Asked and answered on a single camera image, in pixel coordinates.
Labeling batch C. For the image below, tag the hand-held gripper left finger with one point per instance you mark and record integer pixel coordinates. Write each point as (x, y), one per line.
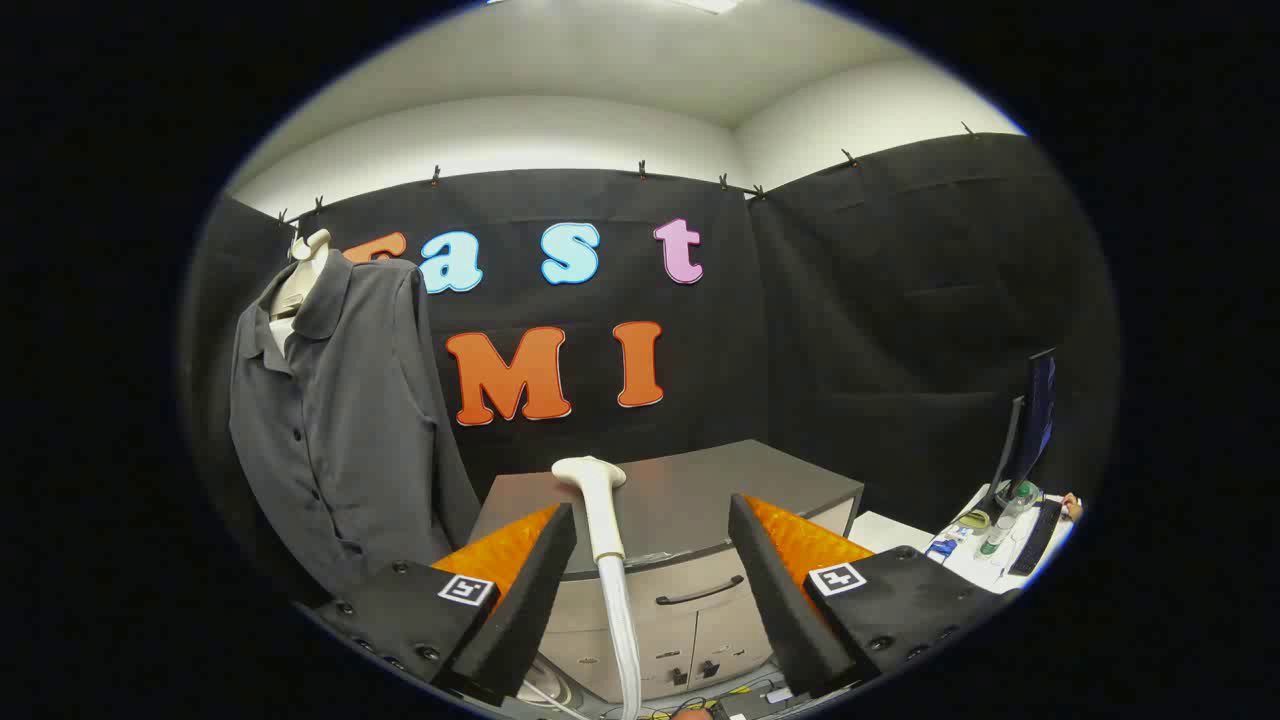
(530, 610)

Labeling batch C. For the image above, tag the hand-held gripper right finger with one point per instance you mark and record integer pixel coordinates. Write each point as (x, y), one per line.
(780, 600)

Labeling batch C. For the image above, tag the grey button shirt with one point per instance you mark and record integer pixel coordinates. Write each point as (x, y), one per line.
(340, 430)

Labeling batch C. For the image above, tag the grey cabinet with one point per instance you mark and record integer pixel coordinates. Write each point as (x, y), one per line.
(680, 490)

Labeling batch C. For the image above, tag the white desk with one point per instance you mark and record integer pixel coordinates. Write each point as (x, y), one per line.
(965, 570)

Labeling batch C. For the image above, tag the green clear bottle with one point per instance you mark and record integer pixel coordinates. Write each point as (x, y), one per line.
(1003, 520)

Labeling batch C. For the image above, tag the black keyboard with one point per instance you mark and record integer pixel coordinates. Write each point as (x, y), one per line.
(1035, 540)

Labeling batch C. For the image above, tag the computer monitor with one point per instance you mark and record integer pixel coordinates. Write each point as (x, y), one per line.
(1035, 420)

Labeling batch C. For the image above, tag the cream mannequin form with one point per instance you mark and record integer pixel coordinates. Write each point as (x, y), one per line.
(300, 280)

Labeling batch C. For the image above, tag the row of black clips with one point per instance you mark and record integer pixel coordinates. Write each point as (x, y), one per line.
(641, 169)

